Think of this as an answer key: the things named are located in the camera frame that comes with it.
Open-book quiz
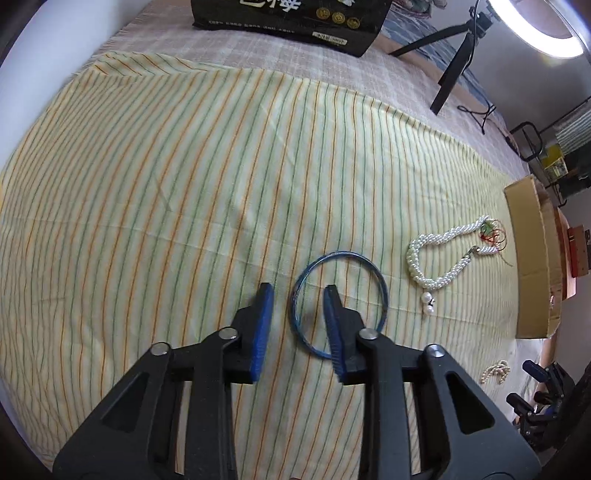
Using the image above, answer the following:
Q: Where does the black power cable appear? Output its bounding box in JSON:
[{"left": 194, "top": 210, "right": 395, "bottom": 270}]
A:
[{"left": 457, "top": 78, "right": 518, "bottom": 149}]

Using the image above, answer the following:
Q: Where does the blue checked mattress sheet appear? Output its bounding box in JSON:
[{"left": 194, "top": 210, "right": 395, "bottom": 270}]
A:
[{"left": 383, "top": 3, "right": 498, "bottom": 115}]

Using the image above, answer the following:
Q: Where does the striped hanging towel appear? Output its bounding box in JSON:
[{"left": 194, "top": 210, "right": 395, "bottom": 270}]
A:
[{"left": 554, "top": 104, "right": 591, "bottom": 155}]

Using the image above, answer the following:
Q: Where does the twisted pearl necklace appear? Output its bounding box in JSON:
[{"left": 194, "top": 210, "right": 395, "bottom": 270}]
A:
[{"left": 406, "top": 214, "right": 498, "bottom": 291}]

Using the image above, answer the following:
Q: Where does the black clothes rack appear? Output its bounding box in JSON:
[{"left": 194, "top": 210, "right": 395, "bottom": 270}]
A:
[{"left": 510, "top": 96, "right": 590, "bottom": 207}]

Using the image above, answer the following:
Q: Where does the black tripod stand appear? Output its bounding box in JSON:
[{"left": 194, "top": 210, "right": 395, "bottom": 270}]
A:
[{"left": 389, "top": 6, "right": 495, "bottom": 116}]

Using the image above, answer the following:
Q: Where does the yellow box on rack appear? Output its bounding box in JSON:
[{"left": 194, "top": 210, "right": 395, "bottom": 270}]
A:
[{"left": 542, "top": 143, "right": 568, "bottom": 182}]

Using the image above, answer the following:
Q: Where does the dark blue bangle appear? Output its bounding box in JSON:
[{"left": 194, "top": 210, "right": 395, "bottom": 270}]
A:
[{"left": 288, "top": 250, "right": 390, "bottom": 360}]

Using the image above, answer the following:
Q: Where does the white ring light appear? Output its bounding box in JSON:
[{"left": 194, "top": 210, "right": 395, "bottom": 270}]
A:
[{"left": 488, "top": 0, "right": 584, "bottom": 59}]

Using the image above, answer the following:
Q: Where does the brown cardboard box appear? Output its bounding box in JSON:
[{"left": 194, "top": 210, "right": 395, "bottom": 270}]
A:
[{"left": 504, "top": 175, "right": 576, "bottom": 339}]

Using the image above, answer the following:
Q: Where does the green pendant red cord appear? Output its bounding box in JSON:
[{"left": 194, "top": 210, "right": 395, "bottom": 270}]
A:
[{"left": 479, "top": 220, "right": 514, "bottom": 268}]

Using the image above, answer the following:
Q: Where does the pearl earrings pair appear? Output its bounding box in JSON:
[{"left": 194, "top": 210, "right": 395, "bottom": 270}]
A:
[{"left": 421, "top": 291, "right": 435, "bottom": 316}]

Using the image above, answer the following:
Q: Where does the small pearl strand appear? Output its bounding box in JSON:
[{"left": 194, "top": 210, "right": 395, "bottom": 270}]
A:
[{"left": 479, "top": 360, "right": 511, "bottom": 385}]

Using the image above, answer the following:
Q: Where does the orange patterned cloth box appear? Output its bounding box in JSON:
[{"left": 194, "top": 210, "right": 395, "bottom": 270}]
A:
[{"left": 554, "top": 208, "right": 590, "bottom": 300}]

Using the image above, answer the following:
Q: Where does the yellow striped cloth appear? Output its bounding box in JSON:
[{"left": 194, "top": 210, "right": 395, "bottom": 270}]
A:
[{"left": 1, "top": 52, "right": 540, "bottom": 479}]

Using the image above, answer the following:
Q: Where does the black snack bag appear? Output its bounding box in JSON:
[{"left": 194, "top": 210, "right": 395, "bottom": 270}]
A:
[{"left": 190, "top": 0, "right": 391, "bottom": 57}]

